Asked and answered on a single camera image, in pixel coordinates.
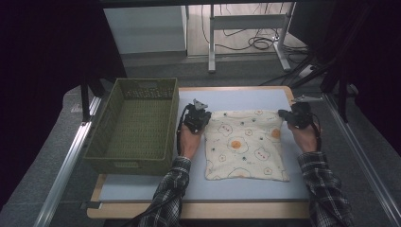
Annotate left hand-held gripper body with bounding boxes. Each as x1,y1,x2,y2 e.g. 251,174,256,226
183,98,211,133

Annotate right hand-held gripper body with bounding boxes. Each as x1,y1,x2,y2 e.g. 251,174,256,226
288,95,323,130

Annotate cream printed cloth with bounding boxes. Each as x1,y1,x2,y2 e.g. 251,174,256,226
203,109,290,183

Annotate green plastic basket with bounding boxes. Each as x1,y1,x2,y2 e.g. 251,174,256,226
82,78,180,177

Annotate person's left hand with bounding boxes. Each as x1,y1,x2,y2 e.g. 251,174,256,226
178,121,206,161

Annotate person's right hand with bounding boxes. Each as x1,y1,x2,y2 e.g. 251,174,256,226
288,121,322,155

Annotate white power strip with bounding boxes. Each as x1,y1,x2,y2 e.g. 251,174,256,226
297,63,315,79

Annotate black metal stand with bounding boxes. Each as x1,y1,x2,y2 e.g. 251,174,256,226
289,6,353,124
79,75,107,123

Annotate light blue table mat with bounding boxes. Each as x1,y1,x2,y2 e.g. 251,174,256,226
98,89,310,202

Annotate dark curtain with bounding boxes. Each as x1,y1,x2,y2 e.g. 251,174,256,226
0,0,129,209
288,0,401,152

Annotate white cabinet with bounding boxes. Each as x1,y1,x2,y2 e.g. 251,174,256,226
103,5,189,57

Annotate black tape piece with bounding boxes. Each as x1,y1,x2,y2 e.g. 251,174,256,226
79,201,104,211

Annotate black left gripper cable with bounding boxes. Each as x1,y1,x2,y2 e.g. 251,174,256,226
121,104,192,227

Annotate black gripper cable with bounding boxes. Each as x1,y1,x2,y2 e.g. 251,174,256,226
121,104,192,227
310,113,323,153

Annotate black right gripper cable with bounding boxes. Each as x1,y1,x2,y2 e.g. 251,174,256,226
310,113,323,153

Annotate aluminium rail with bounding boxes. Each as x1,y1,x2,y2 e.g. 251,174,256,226
323,93,401,227
32,96,102,227

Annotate black floor cables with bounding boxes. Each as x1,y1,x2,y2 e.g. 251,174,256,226
201,3,309,64

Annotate white metal desk frame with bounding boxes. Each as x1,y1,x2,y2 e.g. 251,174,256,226
207,2,297,74

